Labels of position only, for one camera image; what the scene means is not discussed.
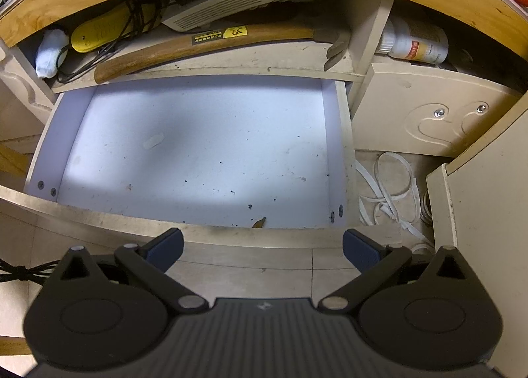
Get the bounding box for open white drawer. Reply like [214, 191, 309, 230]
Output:
[24, 75, 359, 233]

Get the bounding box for carved cream drawer front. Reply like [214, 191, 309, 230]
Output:
[352, 57, 522, 157]

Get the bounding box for cream cabinet door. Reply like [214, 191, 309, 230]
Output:
[427, 97, 528, 377]

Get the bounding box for white pill bottle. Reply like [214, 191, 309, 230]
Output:
[376, 16, 448, 64]

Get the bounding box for white crumpled cloth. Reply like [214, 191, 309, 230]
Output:
[35, 30, 69, 79]

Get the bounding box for yellow plastic device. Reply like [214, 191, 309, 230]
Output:
[70, 1, 144, 54]

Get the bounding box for white router box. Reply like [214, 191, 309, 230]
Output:
[161, 0, 274, 32]

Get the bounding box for white flat cable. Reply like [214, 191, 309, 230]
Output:
[355, 151, 434, 253]

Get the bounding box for black braided cable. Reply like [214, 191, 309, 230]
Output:
[0, 257, 61, 283]

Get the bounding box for wooden handle hammer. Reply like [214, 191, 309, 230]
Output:
[94, 21, 352, 84]

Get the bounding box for black thin wires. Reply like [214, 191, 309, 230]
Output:
[55, 0, 167, 84]

